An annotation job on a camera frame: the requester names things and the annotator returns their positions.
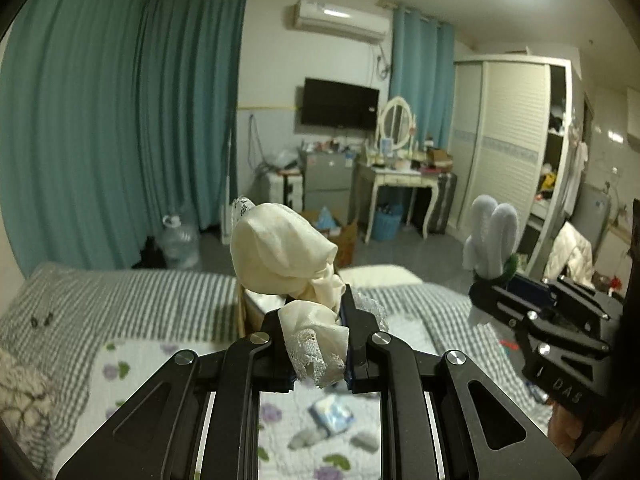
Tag grey mini fridge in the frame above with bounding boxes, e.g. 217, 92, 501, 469
302, 152, 355, 217

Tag blue plastic basket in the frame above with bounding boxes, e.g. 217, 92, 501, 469
371, 204, 402, 242

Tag white jacket on chair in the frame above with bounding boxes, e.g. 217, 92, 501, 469
542, 221, 594, 289

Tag patterned pillow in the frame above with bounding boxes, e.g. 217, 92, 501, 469
1, 349, 54, 444

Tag open cardboard box on bed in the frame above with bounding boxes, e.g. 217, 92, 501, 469
235, 284, 285, 338

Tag narrow teal curtain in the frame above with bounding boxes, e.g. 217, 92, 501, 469
390, 6, 456, 148

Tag white oval vanity mirror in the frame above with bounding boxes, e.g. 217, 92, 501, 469
376, 96, 416, 156

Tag white suitcase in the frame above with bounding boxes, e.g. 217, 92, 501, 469
260, 171, 304, 212

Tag person's right hand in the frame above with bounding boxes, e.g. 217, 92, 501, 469
548, 402, 626, 457

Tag black wall television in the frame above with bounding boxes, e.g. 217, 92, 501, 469
300, 78, 380, 131

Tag blue white tissue packet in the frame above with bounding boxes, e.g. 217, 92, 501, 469
309, 394, 355, 436

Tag white socks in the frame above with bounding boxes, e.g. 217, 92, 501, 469
462, 194, 518, 287

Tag dark checkered suitcase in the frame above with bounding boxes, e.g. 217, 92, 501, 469
427, 172, 458, 234

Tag cardboard box on floor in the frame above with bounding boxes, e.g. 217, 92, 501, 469
300, 207, 358, 269

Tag white dressing table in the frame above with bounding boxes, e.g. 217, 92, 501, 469
355, 162, 439, 244

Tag black glasses on bed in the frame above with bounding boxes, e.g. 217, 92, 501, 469
29, 312, 54, 330

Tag clear water jug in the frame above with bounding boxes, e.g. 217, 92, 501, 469
157, 214, 202, 271

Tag white louvred wardrobe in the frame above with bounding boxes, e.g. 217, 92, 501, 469
447, 54, 584, 280

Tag white floral quilt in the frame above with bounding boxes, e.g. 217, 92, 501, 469
55, 339, 381, 479

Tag cream lace cloth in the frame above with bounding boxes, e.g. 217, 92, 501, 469
228, 195, 391, 390

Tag white air conditioner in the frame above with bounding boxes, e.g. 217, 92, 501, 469
293, 0, 390, 44

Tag grey checkered bed sheet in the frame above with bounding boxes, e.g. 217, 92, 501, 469
1, 263, 550, 478

